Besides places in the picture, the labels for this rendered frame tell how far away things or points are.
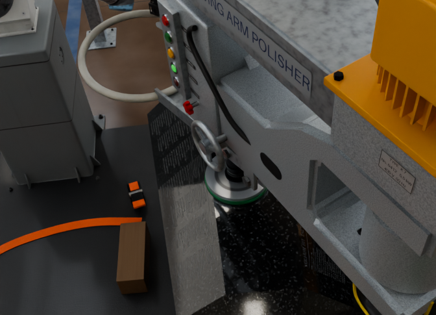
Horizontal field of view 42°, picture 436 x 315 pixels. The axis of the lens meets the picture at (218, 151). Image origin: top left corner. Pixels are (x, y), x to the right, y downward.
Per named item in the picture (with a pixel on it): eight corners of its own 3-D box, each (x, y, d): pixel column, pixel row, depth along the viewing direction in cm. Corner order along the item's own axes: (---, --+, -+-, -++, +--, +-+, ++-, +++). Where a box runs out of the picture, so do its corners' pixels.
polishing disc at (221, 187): (193, 169, 192) (193, 167, 191) (245, 141, 198) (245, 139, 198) (228, 212, 180) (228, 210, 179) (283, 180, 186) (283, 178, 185)
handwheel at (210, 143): (251, 167, 154) (249, 128, 143) (220, 184, 151) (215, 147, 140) (221, 134, 163) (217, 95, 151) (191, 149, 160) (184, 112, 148)
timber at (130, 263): (125, 237, 275) (120, 223, 265) (150, 234, 274) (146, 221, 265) (121, 294, 255) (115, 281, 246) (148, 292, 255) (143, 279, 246)
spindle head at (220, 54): (318, 158, 158) (331, 25, 124) (253, 196, 151) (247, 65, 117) (244, 86, 179) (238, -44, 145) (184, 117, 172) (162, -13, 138)
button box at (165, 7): (194, 96, 158) (181, 10, 137) (186, 100, 157) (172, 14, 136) (180, 80, 163) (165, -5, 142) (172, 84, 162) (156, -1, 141)
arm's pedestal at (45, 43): (7, 195, 299) (-66, 71, 235) (19, 126, 331) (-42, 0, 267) (102, 183, 299) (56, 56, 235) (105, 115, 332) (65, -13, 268)
